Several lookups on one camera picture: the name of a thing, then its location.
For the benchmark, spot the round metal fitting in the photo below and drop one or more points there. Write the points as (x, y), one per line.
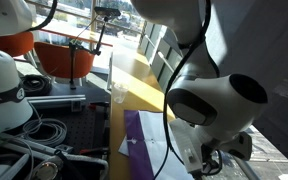
(45, 171)

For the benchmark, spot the orange chair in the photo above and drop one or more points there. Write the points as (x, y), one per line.
(12, 43)
(62, 60)

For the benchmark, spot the loose white paper sheet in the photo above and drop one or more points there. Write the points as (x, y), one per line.
(124, 149)

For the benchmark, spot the grey metal pole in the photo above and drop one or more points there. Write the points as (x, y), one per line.
(247, 170)

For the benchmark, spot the black camera on stand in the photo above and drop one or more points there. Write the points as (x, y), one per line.
(107, 12)

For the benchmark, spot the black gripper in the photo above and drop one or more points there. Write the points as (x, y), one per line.
(211, 163)

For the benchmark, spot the silver aluminium extrusion bar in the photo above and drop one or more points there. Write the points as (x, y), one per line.
(55, 99)

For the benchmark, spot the black camera stand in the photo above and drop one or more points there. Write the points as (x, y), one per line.
(72, 63)

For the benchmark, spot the grey wrist camera bar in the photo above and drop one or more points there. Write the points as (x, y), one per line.
(185, 143)

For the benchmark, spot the white sheet inside file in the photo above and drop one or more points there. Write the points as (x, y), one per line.
(160, 140)

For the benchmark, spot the purple cloth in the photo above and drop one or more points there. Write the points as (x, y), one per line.
(139, 150)

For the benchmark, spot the clear plastic cup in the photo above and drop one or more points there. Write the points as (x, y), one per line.
(120, 92)

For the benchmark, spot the black perforated breadboard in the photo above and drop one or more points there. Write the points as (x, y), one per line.
(84, 126)

